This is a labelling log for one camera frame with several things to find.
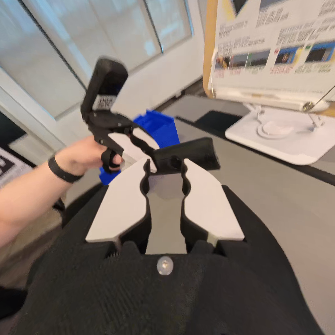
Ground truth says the instruction sheet on stand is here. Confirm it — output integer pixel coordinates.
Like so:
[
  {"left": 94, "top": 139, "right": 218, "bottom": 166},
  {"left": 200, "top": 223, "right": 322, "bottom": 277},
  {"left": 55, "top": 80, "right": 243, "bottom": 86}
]
[{"left": 203, "top": 0, "right": 335, "bottom": 117}]

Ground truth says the person's left forearm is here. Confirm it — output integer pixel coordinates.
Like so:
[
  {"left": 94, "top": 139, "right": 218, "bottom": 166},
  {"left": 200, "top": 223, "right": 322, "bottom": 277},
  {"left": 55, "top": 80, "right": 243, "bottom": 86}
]
[{"left": 0, "top": 167, "right": 71, "bottom": 247}]

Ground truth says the metal wire page holder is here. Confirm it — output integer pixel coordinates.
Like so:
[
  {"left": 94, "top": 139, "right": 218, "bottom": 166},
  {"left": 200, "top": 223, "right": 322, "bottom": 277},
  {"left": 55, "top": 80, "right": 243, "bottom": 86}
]
[{"left": 303, "top": 87, "right": 335, "bottom": 112}]

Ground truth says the person's left hand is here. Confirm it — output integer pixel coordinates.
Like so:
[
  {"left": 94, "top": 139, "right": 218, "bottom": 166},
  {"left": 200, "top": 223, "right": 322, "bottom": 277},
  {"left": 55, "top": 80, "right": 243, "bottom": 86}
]
[{"left": 55, "top": 136, "right": 124, "bottom": 177}]

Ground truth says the black mat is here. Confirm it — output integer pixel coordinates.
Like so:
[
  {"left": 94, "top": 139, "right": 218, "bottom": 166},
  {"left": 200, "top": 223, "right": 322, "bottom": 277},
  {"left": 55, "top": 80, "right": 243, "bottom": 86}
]
[{"left": 195, "top": 110, "right": 247, "bottom": 139}]

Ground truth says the white stand base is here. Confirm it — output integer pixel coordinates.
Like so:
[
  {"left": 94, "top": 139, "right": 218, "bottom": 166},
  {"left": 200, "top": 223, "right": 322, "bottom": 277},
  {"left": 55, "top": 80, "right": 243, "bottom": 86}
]
[{"left": 225, "top": 102, "right": 335, "bottom": 166}]

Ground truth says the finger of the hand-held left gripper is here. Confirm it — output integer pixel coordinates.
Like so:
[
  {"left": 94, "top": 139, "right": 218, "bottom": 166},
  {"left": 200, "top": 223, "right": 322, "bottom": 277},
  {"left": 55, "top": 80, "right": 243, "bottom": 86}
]
[
  {"left": 121, "top": 140, "right": 150, "bottom": 167},
  {"left": 136, "top": 127, "right": 159, "bottom": 153}
]

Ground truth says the white tag sign board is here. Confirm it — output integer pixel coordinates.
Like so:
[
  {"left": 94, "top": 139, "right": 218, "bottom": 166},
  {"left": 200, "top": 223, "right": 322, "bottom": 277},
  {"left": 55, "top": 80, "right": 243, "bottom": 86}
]
[{"left": 0, "top": 147, "right": 33, "bottom": 189}]

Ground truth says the black remote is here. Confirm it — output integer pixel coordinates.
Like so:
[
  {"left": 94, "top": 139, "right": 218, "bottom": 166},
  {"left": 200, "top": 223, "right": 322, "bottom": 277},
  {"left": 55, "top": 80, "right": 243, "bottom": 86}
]
[{"left": 151, "top": 138, "right": 221, "bottom": 174}]

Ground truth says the blue plastic bin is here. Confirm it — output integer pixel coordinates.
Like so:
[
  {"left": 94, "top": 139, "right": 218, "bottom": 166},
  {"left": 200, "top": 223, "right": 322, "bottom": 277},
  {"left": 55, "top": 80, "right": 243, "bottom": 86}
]
[{"left": 99, "top": 110, "right": 180, "bottom": 186}]

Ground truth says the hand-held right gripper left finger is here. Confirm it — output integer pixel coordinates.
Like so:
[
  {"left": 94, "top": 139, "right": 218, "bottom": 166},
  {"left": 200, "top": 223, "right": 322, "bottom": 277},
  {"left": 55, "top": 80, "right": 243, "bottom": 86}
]
[{"left": 85, "top": 158, "right": 153, "bottom": 247}]

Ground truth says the black wristband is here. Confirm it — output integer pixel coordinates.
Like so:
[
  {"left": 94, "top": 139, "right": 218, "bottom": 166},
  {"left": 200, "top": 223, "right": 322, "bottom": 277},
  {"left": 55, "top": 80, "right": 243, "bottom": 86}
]
[{"left": 48, "top": 154, "right": 84, "bottom": 184}]

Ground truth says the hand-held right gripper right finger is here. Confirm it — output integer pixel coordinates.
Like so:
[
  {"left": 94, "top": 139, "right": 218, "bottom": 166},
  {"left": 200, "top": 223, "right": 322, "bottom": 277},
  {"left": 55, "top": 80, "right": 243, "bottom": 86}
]
[{"left": 180, "top": 158, "right": 245, "bottom": 246}]

